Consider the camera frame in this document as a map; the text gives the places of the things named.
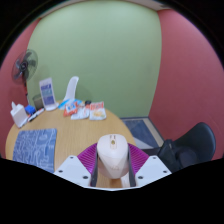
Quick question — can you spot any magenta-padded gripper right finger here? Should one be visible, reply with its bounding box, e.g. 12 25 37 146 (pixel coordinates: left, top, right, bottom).
127 143 173 188

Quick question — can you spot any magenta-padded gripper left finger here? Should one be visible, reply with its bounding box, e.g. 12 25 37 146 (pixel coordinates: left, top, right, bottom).
53 143 100 188

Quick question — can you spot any cream computer mouse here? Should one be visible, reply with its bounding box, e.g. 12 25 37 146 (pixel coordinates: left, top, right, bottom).
96 133 130 180

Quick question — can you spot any blue patterned mouse pad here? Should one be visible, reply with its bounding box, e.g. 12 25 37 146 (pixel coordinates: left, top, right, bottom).
12 128 58 174

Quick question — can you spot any black backpack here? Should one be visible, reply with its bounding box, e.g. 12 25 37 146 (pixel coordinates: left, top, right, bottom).
157 139 188 173

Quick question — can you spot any black office chair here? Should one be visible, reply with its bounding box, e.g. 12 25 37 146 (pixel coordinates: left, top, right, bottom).
173 121 217 168

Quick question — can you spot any red snack packet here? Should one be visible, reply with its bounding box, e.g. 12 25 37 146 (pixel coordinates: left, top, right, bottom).
63 101 80 118

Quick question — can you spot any orange and white snack packet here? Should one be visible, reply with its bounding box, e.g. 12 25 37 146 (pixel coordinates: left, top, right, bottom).
88 101 108 121

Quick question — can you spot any black-capped whiteboard marker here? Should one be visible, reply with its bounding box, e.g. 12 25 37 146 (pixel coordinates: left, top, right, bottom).
27 111 43 123

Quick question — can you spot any red-capped whiteboard marker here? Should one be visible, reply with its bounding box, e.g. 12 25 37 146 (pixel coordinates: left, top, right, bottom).
30 107 45 119
19 117 32 129

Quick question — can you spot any blue snack packet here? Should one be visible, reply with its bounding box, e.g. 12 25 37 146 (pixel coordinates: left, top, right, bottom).
58 98 83 110

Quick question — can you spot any blue whiteboard eraser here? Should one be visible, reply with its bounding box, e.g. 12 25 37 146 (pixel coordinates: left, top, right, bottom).
24 104 37 116

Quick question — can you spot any white tissue box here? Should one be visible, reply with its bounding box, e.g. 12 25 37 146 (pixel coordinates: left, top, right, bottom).
9 101 29 129

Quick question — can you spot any blue and white sign stand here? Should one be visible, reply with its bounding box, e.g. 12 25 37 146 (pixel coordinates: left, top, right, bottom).
38 77 60 112

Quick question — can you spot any white plastic chair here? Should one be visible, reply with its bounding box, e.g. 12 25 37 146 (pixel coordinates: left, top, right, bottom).
63 75 80 102

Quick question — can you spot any black standing fan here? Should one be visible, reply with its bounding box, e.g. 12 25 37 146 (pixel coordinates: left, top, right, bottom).
11 48 39 98

